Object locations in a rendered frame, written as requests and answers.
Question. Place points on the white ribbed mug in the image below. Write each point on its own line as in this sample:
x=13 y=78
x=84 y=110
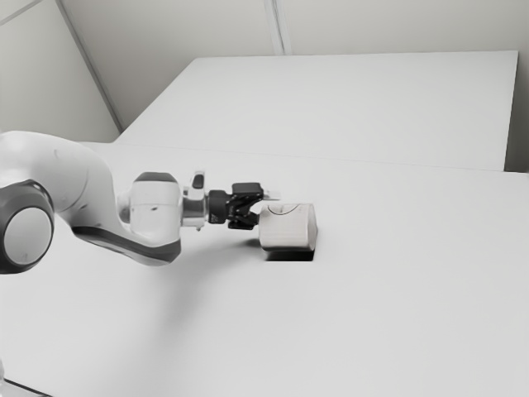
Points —
x=287 y=227

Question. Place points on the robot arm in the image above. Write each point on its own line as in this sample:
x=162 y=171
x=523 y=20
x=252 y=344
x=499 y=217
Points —
x=149 y=215

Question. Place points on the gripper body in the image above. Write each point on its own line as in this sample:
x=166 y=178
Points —
x=217 y=207

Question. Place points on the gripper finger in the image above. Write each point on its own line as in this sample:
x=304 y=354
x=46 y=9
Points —
x=241 y=221
x=248 y=190

